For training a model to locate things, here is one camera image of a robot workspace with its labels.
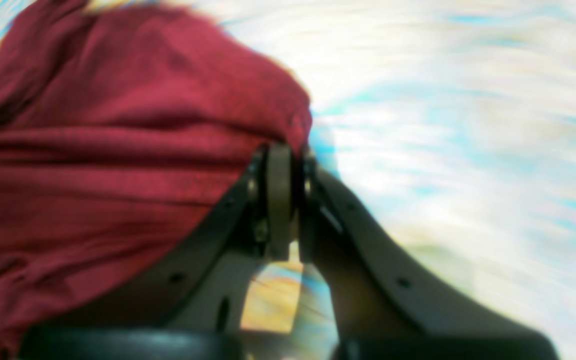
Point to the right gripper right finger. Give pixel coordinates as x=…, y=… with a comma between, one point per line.
x=386, y=305

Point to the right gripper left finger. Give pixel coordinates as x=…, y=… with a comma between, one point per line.
x=189, y=304

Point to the dark red t-shirt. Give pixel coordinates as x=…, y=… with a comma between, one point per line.
x=119, y=131

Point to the patterned tile tablecloth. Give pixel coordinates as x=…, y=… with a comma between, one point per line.
x=453, y=120

